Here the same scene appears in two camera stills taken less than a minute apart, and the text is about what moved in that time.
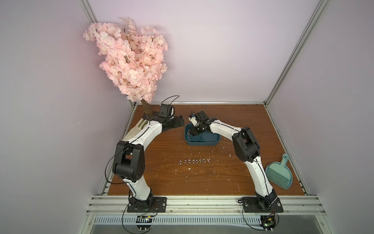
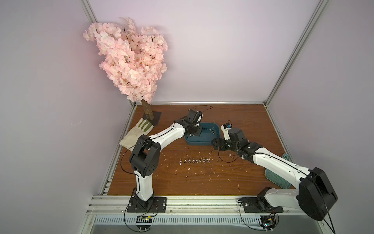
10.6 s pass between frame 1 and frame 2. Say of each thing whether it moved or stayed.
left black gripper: moved
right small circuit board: stayed
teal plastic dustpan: stayed
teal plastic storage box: stayed
